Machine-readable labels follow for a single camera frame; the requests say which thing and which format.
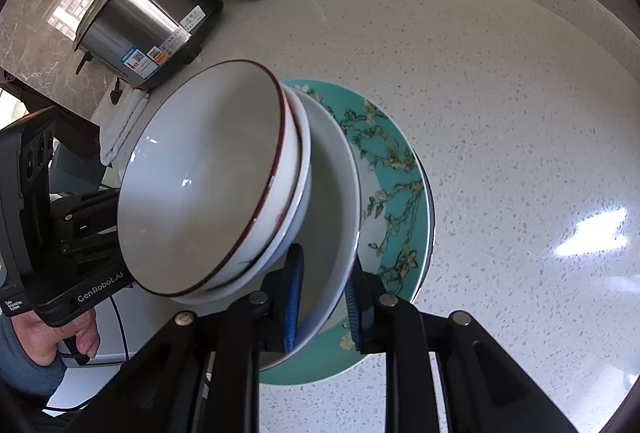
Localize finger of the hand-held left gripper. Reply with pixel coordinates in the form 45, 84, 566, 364
60, 225, 123, 260
50, 190, 121, 226

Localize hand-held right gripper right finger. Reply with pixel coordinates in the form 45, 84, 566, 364
344, 258, 581, 433

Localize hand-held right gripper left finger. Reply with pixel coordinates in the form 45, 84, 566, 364
65, 243, 306, 433

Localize white deep plate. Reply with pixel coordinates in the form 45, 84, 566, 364
257, 88, 362, 371

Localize white bowl with dark rim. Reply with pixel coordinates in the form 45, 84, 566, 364
116, 60, 301, 298

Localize grey dark-rimmed plate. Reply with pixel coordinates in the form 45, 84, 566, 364
412, 153, 436, 304

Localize teal floral plate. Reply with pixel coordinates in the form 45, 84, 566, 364
257, 79, 433, 386

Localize person's left hand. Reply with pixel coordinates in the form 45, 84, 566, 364
15, 308, 101, 366

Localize white folded towel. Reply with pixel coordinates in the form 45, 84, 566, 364
99, 90, 151, 166

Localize stainless steel rice cooker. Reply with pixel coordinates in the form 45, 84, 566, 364
74, 0, 224, 90

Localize black cable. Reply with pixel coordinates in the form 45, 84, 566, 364
45, 295, 132, 414

